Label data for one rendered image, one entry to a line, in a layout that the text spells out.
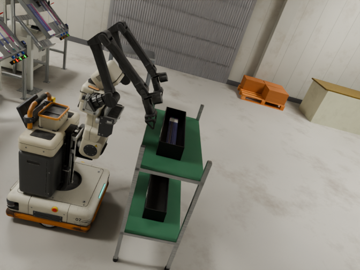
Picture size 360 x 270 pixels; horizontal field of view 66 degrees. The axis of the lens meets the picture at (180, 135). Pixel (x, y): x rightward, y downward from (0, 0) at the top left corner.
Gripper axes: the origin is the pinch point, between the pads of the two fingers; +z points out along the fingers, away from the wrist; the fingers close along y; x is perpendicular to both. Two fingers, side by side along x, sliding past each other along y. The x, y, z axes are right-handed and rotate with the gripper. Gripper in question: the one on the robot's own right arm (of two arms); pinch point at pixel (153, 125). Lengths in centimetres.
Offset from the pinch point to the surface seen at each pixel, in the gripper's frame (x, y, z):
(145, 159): 8.0, -14.8, 16.3
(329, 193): -182, 145, 219
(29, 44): 187, 215, -50
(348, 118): -338, 414, 260
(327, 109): -291, 413, 227
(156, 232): 16, -18, 80
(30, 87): 215, 216, 7
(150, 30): 72, 516, 1
